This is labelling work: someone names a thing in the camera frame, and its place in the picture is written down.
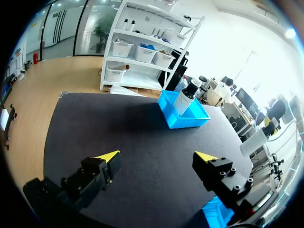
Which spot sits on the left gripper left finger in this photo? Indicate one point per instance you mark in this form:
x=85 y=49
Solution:
x=90 y=175

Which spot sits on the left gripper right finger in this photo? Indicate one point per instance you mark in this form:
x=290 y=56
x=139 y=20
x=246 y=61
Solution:
x=225 y=175

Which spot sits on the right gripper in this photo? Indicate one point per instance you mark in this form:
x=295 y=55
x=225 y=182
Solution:
x=275 y=111

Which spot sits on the blue plastic bin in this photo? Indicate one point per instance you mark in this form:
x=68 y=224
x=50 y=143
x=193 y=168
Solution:
x=217 y=212
x=173 y=118

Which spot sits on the person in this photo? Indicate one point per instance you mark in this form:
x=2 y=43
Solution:
x=223 y=93

